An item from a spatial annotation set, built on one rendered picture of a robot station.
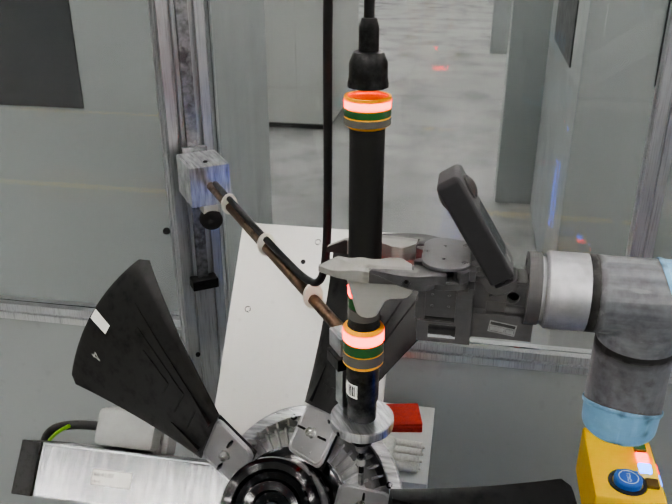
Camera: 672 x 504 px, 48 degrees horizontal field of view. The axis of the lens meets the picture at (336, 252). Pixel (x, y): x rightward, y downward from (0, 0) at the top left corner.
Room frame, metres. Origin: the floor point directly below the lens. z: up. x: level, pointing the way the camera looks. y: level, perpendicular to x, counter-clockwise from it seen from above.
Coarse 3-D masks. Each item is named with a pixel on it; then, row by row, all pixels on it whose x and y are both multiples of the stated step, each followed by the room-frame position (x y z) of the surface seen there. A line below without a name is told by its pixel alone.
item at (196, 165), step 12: (204, 144) 1.30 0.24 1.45; (180, 156) 1.25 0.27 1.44; (192, 156) 1.25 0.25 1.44; (204, 156) 1.25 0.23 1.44; (216, 156) 1.25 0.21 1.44; (180, 168) 1.24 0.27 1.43; (192, 168) 1.18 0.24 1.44; (204, 168) 1.19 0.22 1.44; (216, 168) 1.20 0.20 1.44; (228, 168) 1.21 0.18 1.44; (180, 180) 1.24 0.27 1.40; (192, 180) 1.18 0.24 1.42; (204, 180) 1.19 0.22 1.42; (216, 180) 1.20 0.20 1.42; (228, 180) 1.21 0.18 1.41; (180, 192) 1.25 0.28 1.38; (192, 192) 1.18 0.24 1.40; (204, 192) 1.19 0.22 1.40; (228, 192) 1.21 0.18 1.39; (192, 204) 1.18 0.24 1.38; (204, 204) 1.19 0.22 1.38
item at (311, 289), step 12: (324, 0) 0.75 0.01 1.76; (372, 0) 0.67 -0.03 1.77; (324, 12) 0.75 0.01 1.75; (372, 12) 0.67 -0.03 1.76; (324, 24) 0.75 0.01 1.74; (324, 36) 0.75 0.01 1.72; (324, 48) 0.75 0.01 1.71; (324, 60) 0.75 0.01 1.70; (324, 72) 0.75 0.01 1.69; (324, 84) 0.75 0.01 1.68; (324, 96) 0.75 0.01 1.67; (324, 108) 0.75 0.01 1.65; (324, 120) 0.75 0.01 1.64; (324, 132) 0.75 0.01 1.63; (324, 144) 0.75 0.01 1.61; (324, 156) 0.75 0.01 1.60; (324, 168) 0.75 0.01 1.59; (324, 180) 0.75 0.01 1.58; (324, 192) 0.75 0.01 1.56; (324, 204) 0.75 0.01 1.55; (324, 216) 0.75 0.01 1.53; (252, 228) 0.98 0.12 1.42; (324, 228) 0.75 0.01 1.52; (264, 240) 0.94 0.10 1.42; (324, 240) 0.75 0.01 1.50; (276, 252) 0.90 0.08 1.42; (324, 252) 0.75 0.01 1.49; (288, 264) 0.86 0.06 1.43; (300, 276) 0.82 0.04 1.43; (324, 276) 0.76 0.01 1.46; (312, 288) 0.79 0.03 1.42
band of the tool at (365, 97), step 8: (344, 96) 0.67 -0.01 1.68; (352, 96) 0.69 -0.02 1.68; (360, 96) 0.69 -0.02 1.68; (368, 96) 0.69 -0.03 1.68; (376, 96) 0.69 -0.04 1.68; (384, 96) 0.69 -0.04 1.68; (360, 112) 0.65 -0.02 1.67; (368, 112) 0.65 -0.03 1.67; (376, 112) 0.65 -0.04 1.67; (352, 120) 0.66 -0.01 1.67; (360, 120) 0.65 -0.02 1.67; (376, 120) 0.65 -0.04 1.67; (384, 120) 0.66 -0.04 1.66; (352, 128) 0.66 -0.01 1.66; (384, 128) 0.66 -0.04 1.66
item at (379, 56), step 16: (368, 32) 0.66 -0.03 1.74; (368, 48) 0.66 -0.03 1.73; (352, 64) 0.66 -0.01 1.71; (368, 64) 0.66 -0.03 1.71; (384, 64) 0.66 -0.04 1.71; (352, 80) 0.66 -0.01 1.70; (368, 80) 0.65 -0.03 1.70; (384, 80) 0.66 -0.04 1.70; (352, 384) 0.66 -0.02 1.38; (368, 384) 0.66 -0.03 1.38; (352, 400) 0.66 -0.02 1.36; (368, 400) 0.66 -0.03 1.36; (352, 416) 0.66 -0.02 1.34; (368, 416) 0.66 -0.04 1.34
